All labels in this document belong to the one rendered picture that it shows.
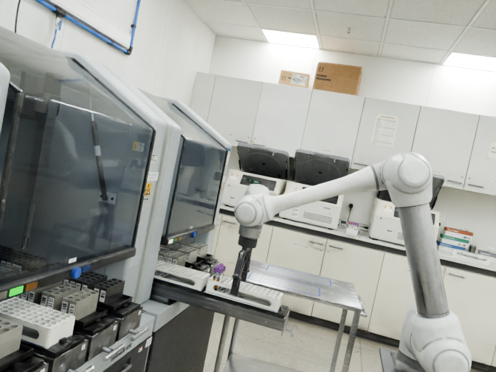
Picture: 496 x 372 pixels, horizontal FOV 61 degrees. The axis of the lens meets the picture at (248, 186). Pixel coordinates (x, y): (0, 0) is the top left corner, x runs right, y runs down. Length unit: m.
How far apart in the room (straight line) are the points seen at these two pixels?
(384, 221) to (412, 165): 2.55
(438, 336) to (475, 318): 2.67
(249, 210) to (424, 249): 0.59
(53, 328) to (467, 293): 3.52
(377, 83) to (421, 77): 0.43
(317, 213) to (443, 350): 2.59
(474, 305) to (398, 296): 0.62
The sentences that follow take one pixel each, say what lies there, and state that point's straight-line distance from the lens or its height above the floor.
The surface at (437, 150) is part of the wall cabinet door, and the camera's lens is 4.30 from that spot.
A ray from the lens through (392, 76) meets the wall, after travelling 4.70.
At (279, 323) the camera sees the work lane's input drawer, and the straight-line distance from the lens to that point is 1.67.
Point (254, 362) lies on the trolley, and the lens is 2.52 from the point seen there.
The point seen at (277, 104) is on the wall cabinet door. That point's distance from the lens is 4.35.
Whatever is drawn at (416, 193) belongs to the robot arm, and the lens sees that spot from 1.46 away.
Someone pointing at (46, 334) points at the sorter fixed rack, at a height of 0.85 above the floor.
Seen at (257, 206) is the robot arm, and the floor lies 1.21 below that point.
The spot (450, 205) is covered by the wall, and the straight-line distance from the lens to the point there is 4.66.
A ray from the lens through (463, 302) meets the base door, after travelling 4.16.
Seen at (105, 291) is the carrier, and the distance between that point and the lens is 1.43.
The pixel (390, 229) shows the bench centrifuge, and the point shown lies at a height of 1.02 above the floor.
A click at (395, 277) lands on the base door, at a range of 4.03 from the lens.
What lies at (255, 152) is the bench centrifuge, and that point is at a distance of 4.24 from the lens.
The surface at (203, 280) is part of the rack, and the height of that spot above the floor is 0.86.
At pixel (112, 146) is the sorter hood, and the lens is 1.25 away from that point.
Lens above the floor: 1.35
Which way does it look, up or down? 3 degrees down
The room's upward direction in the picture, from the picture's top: 11 degrees clockwise
